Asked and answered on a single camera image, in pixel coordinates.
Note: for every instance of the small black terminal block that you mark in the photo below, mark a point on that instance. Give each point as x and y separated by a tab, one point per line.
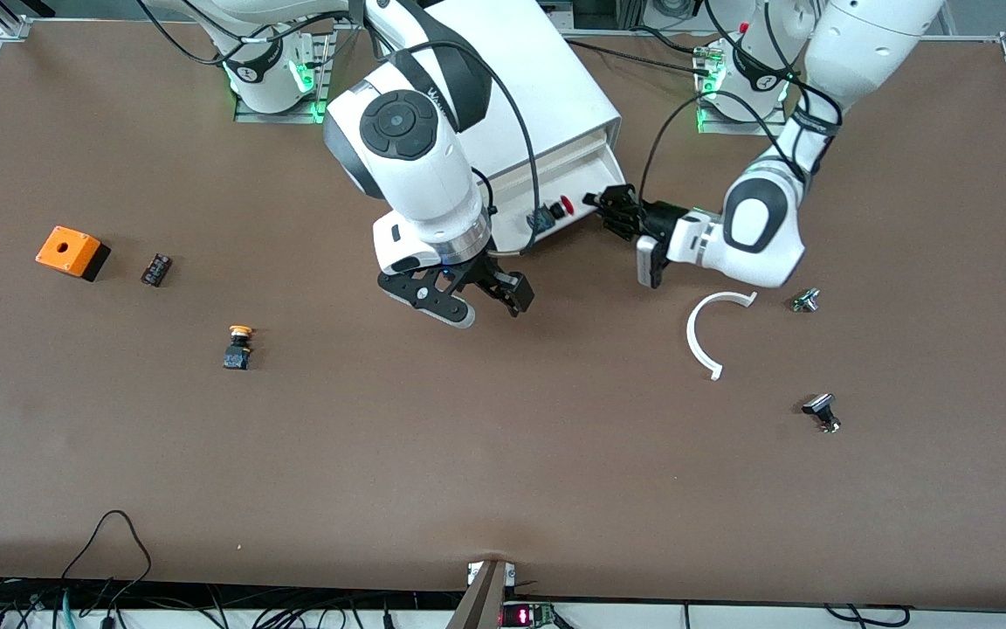
156	269

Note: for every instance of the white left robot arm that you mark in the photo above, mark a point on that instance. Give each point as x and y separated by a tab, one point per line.
765	218

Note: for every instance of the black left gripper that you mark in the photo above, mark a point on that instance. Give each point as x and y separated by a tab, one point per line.
658	219

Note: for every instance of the small red LED device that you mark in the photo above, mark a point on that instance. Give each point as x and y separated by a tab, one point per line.
518	616

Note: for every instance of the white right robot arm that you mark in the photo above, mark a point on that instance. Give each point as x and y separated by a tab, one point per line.
420	166

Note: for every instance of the orange button enclosure box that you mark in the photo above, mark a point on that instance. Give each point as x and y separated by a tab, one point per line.
66	249

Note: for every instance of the red push button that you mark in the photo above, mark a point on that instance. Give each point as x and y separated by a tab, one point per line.
561	208

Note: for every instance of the small silver metal part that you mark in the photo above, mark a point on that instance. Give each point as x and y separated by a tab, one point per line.
805	300

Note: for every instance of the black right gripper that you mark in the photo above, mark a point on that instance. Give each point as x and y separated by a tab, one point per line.
487	274

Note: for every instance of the brown camera mount bar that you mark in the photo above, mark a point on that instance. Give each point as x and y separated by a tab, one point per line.
481	598

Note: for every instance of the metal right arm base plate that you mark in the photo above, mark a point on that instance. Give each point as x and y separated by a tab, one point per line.
321	87

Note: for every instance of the yellow push button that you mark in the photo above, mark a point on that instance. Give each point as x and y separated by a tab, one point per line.
238	349

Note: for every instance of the black and silver button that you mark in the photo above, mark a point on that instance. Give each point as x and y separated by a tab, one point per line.
820	406

